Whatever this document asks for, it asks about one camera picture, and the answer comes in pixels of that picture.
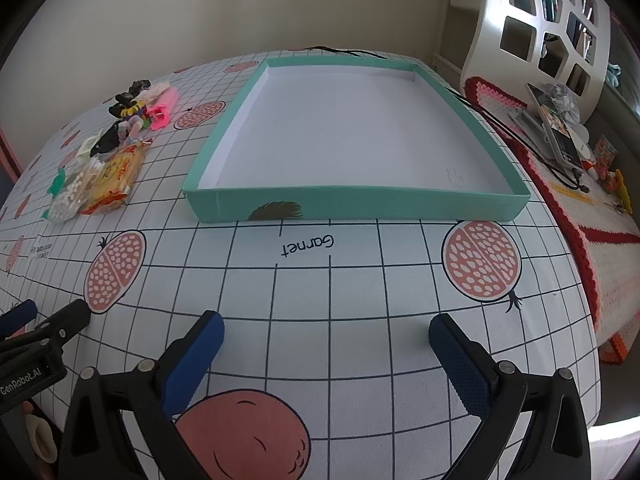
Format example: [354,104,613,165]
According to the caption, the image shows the yellow toy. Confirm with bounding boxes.
[612,170,627,211]

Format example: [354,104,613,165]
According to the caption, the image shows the person's left hand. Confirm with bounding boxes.
[22,400,57,463]

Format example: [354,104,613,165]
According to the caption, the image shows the white round disc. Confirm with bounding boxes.
[570,127,592,161]

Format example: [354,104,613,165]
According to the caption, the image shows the red white crocheted blanket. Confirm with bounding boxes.
[462,76,640,363]

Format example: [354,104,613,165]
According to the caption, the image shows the white claw hair clip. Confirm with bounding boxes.
[77,135,101,161]

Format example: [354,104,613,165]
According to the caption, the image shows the bag of white beads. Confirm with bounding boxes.
[42,157,103,223]

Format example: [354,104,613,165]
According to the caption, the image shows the teal cardboard box tray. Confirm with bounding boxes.
[182,56,532,223]

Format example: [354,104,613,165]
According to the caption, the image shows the yellow snack packet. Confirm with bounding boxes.
[80,141,146,216]

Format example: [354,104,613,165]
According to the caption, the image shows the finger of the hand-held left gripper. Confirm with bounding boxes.
[10,300,92,358]
[0,300,39,336]

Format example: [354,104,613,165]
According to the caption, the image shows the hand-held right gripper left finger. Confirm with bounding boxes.
[59,311,224,480]

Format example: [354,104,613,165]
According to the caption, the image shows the grey crumpled cloth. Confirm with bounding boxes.
[545,82,582,121]

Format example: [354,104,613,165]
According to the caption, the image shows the teal hair clip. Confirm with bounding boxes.
[46,167,68,196]

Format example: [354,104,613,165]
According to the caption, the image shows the small red white toys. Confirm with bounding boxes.
[585,157,616,192]

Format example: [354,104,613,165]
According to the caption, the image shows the multicolour spiral hair tie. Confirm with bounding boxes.
[122,102,153,128]

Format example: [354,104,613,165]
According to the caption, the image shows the pastel spiral hair tie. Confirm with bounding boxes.
[120,117,147,142]

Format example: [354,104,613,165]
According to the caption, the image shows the cream lace scrunchie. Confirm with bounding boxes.
[135,82,173,106]

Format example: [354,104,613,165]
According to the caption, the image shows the colourful puzzle cube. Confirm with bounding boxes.
[595,135,621,166]

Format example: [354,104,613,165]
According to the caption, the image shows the grey phone stand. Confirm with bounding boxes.
[509,107,547,135]

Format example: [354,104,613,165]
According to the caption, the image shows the pomegranate printed grid sheet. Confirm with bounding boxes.
[0,45,601,480]

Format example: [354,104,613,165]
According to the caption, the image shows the black cable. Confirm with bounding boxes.
[305,44,592,195]

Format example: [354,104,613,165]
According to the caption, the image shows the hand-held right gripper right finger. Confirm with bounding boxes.
[429,313,592,480]

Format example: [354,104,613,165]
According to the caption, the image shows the white wooden frame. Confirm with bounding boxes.
[433,0,488,75]

